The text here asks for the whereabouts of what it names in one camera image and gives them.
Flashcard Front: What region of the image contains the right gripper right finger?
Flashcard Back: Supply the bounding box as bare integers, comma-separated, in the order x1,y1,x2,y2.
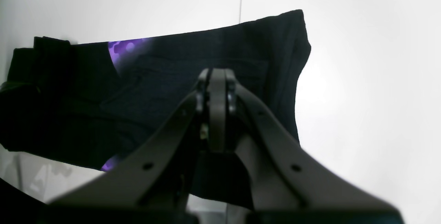
208,69,403,224

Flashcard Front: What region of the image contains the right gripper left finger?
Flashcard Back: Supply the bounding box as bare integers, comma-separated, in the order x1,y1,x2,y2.
48,69,209,224

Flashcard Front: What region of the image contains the black T-shirt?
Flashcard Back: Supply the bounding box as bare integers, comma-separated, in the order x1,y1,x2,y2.
0,9,311,211

